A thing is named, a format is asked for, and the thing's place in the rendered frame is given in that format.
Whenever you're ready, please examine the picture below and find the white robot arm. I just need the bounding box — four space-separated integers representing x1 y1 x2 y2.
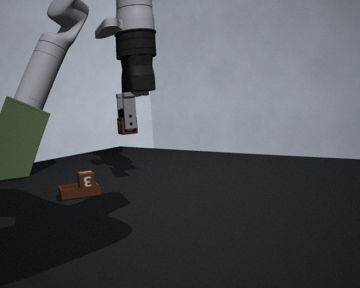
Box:
14 0 152 110

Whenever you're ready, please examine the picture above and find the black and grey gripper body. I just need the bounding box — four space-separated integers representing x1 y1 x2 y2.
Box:
95 4 156 92

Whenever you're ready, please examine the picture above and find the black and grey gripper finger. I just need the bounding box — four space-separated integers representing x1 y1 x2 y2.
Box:
122 91 149 130
116 94 124 118

